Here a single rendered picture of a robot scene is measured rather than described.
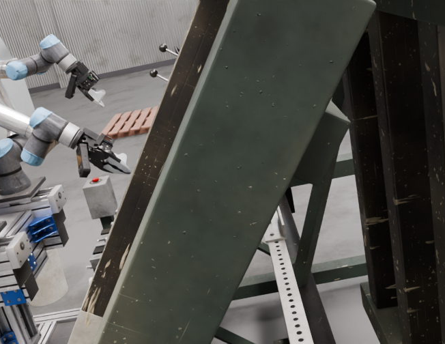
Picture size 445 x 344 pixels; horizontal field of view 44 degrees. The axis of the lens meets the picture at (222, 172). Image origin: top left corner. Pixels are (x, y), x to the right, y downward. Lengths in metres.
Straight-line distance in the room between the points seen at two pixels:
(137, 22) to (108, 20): 0.63
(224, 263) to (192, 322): 0.07
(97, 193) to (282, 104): 2.37
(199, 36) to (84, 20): 11.47
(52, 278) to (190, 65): 2.68
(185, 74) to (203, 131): 0.81
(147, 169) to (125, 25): 11.23
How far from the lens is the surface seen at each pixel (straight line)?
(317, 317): 1.83
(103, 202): 2.83
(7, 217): 2.71
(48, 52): 2.44
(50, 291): 3.81
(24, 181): 2.71
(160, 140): 1.33
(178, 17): 12.36
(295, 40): 0.48
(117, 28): 12.58
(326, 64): 0.48
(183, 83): 1.30
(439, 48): 0.64
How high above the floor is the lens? 1.81
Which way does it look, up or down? 20 degrees down
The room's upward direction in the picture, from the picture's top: 12 degrees counter-clockwise
